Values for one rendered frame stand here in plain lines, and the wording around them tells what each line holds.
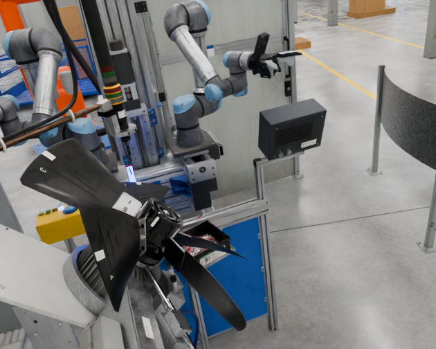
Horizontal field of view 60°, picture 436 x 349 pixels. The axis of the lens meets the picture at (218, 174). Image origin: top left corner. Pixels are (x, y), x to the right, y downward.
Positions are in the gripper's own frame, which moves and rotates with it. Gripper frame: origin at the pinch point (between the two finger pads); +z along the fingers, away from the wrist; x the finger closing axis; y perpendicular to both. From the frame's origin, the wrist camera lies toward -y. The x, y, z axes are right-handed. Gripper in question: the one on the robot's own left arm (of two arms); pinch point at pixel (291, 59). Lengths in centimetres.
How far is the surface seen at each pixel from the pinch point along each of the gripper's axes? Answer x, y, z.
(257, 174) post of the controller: 20.3, 43.8, -9.1
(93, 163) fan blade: 84, -2, -4
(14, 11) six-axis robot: -24, -22, -396
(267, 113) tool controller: 9.0, 19.8, -8.1
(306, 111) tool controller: -2.7, 22.8, 2.3
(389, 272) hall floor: -46, 153, 18
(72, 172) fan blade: 90, -4, -2
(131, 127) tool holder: 73, -10, 5
